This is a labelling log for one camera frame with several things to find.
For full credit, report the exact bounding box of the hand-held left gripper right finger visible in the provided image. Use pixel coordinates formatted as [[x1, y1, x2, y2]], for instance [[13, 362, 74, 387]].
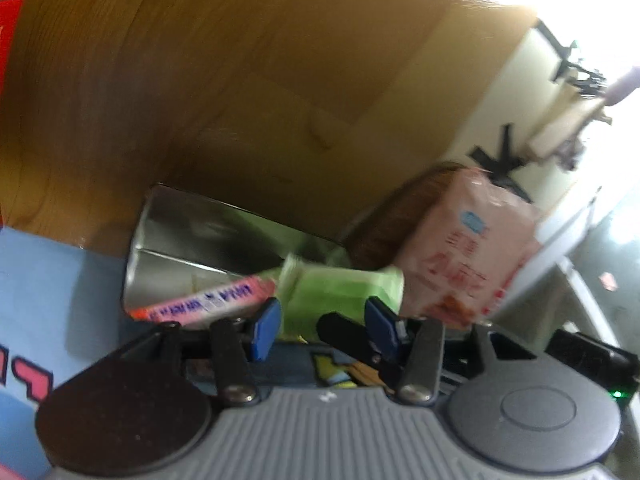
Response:
[[364, 297, 551, 406]]

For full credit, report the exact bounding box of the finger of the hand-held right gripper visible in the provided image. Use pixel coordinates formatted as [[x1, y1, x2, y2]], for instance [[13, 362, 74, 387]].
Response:
[[316, 312, 398, 386]]

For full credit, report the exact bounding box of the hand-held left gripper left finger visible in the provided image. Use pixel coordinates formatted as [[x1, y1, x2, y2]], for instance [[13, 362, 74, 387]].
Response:
[[100, 297, 282, 408]]

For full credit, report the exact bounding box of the green snack packet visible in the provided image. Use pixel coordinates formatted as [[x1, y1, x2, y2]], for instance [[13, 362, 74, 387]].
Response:
[[276, 254, 406, 342]]

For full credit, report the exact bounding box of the pink snack bar packet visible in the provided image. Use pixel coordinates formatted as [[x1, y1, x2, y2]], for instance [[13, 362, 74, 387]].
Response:
[[127, 277, 277, 324]]

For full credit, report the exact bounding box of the black tin box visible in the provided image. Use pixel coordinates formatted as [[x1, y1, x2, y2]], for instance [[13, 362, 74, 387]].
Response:
[[120, 182, 353, 322]]

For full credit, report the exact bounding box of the brown seat cushion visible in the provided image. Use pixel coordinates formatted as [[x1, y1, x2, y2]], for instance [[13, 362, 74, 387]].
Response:
[[344, 162, 468, 272]]

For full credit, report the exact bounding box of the large pink snack bag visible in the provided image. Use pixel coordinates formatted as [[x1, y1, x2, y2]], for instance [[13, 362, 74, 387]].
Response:
[[394, 167, 545, 332]]

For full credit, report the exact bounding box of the black tape strip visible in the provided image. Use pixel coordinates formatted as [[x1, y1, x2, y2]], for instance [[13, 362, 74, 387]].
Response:
[[467, 123, 534, 204]]

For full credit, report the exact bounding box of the blue printed cartoon blanket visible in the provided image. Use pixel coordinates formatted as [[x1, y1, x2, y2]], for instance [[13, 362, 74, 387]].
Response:
[[0, 226, 393, 480]]

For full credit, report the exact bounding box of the wood-pattern board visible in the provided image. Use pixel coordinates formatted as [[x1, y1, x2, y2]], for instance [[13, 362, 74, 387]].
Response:
[[0, 0, 540, 306]]

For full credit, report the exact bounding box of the red gift box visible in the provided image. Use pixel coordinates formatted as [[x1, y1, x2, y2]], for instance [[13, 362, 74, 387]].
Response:
[[0, 0, 27, 228]]

